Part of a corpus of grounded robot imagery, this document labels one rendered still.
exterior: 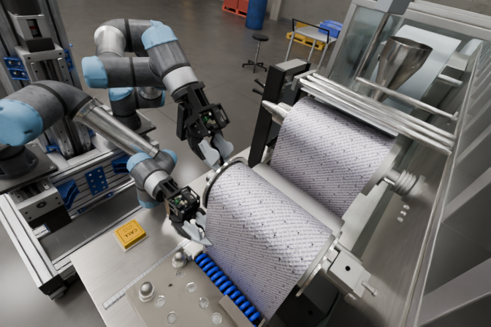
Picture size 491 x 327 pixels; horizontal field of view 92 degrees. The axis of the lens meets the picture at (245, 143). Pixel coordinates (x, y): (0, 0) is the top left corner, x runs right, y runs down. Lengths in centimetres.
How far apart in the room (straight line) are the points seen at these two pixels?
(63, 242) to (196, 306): 127
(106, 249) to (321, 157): 70
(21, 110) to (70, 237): 114
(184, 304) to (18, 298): 144
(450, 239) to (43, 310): 186
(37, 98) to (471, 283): 88
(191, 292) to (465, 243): 55
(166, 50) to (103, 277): 65
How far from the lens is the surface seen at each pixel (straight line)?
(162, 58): 58
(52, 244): 185
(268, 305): 64
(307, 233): 47
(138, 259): 88
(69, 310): 188
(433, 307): 29
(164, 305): 68
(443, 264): 36
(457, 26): 126
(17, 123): 81
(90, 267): 90
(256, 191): 49
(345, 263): 50
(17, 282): 206
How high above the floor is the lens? 168
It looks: 39 degrees down
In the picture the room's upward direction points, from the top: 12 degrees clockwise
